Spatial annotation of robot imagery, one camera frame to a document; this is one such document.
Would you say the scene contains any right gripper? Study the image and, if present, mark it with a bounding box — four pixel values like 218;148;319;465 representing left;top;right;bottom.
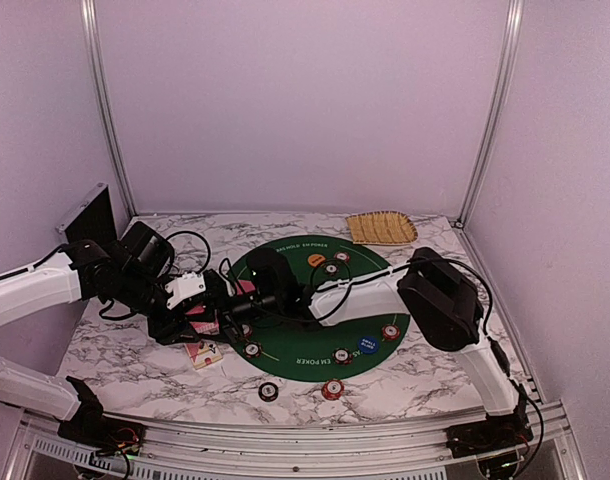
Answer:
187;286;280;344

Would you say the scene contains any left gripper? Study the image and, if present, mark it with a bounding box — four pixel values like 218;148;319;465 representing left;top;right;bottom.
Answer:
115;267;201;345

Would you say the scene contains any brown poker chip stack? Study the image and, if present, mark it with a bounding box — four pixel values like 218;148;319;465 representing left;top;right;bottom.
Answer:
258;382;279;402

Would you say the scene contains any orange big blind button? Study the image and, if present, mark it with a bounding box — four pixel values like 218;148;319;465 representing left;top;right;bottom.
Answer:
307;253;326;268

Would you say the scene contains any brown chip stack top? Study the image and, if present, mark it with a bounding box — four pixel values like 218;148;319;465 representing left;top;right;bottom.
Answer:
324;264;339;276

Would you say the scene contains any orange poker chip stack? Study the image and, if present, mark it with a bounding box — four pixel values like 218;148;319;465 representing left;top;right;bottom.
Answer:
321;379;344;401

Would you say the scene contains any orange chip stack top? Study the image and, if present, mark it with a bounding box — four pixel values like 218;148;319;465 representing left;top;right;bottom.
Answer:
334;251;350;264

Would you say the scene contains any blue small blind button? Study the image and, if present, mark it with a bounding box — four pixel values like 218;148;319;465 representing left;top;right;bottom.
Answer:
357;336;380;355

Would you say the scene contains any red playing card deck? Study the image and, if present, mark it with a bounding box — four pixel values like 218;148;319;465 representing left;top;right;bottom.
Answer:
186;305;220;335

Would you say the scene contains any single red playing card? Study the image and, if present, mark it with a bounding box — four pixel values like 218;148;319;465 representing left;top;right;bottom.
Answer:
236;280;256;295

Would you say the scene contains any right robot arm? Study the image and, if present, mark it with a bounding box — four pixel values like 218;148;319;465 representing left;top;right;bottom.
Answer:
204;247;525;448

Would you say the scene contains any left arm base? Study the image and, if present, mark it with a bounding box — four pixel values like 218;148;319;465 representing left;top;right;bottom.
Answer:
58;416;146;456

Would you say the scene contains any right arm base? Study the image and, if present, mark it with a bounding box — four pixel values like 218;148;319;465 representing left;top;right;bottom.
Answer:
446;414;534;458

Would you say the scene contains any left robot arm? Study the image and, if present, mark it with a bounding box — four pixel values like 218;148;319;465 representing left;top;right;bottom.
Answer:
0;241;206;445

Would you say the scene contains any gold card deck box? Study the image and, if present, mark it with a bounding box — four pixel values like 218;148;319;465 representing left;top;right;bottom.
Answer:
185;341;223;370

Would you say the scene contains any round green poker mat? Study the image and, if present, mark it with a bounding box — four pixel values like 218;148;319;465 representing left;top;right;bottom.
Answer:
233;235;411;383

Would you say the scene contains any woven bamboo tray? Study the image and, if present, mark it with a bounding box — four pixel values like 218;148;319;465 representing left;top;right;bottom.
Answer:
345;211;418;246

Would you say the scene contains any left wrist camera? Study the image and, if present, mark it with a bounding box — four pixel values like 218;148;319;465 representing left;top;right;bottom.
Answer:
164;272;206;310

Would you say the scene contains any front aluminium rail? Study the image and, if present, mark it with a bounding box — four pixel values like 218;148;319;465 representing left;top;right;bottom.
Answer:
0;401;589;479

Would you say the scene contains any left aluminium frame post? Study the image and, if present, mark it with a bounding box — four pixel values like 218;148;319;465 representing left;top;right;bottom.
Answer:
80;0;138;218

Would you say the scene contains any aluminium frame post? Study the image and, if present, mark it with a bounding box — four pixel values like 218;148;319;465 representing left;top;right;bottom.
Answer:
454;0;525;229
80;0;138;218

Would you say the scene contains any right aluminium frame post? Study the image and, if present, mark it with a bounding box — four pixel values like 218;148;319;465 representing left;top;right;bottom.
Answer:
454;0;525;229

